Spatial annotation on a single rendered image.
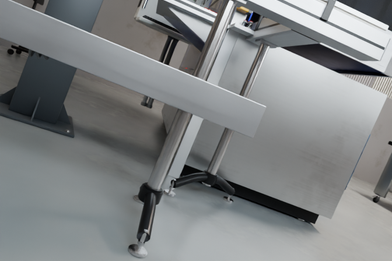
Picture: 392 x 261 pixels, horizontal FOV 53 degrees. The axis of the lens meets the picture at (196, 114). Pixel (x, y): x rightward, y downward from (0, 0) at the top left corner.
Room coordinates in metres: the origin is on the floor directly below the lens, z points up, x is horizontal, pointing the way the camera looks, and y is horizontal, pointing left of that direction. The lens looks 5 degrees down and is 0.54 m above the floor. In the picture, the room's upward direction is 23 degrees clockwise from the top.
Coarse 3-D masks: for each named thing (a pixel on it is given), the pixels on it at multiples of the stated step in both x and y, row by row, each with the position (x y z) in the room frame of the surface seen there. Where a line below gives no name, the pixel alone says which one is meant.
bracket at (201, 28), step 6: (168, 6) 2.17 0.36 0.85; (174, 12) 2.17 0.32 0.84; (180, 12) 2.18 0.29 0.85; (180, 18) 2.18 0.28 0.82; (186, 18) 2.19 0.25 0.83; (192, 18) 2.19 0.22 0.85; (198, 18) 2.20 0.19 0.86; (186, 24) 2.19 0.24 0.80; (192, 24) 2.19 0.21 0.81; (198, 24) 2.20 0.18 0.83; (204, 24) 2.20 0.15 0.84; (210, 24) 2.21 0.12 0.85; (192, 30) 2.20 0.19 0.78; (198, 30) 2.20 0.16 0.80; (204, 30) 2.20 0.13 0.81; (198, 36) 2.20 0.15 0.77; (204, 36) 2.21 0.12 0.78; (204, 42) 2.21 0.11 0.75
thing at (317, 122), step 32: (288, 64) 2.19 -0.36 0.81; (256, 96) 2.17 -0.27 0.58; (288, 96) 2.20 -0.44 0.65; (320, 96) 2.23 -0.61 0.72; (352, 96) 2.25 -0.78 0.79; (384, 96) 2.28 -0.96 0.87; (224, 128) 2.15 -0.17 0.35; (288, 128) 2.21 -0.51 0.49; (320, 128) 2.24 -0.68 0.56; (352, 128) 2.27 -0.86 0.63; (192, 160) 2.14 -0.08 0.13; (224, 160) 2.17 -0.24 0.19; (256, 160) 2.19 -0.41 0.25; (288, 160) 2.22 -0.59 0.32; (320, 160) 2.25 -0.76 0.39; (352, 160) 2.28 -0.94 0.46; (288, 192) 2.23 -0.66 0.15; (320, 192) 2.26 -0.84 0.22
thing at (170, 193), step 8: (184, 176) 1.85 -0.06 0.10; (192, 176) 1.86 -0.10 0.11; (200, 176) 1.89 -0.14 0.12; (208, 176) 1.92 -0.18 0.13; (216, 176) 1.94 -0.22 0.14; (176, 184) 1.79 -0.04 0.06; (184, 184) 1.83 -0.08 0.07; (208, 184) 1.93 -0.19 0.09; (224, 184) 2.02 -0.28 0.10; (168, 192) 1.78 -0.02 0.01; (232, 192) 2.08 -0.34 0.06; (232, 200) 2.10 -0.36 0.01
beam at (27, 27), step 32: (0, 0) 1.20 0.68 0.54; (0, 32) 1.21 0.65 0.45; (32, 32) 1.22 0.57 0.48; (64, 32) 1.24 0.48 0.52; (96, 64) 1.26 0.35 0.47; (128, 64) 1.27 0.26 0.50; (160, 64) 1.29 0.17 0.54; (160, 96) 1.29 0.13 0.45; (192, 96) 1.31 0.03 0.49; (224, 96) 1.33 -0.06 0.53; (256, 128) 1.35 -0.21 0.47
